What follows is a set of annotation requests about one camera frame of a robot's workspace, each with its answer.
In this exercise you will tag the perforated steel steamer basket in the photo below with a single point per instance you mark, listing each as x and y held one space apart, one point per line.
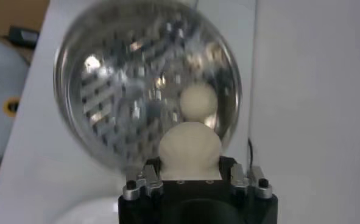
122 91

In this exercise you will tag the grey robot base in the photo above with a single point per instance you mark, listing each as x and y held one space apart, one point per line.
3 91

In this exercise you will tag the large white round plate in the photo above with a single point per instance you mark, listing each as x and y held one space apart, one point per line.
88 213

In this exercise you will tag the white steamed baozi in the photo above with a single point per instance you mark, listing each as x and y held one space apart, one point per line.
190 152
198 102

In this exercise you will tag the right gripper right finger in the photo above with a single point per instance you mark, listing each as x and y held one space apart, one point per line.
249 182

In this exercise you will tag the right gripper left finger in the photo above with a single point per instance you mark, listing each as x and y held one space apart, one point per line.
150 179

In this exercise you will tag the black box on floor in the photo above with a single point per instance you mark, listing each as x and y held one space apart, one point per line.
24 36

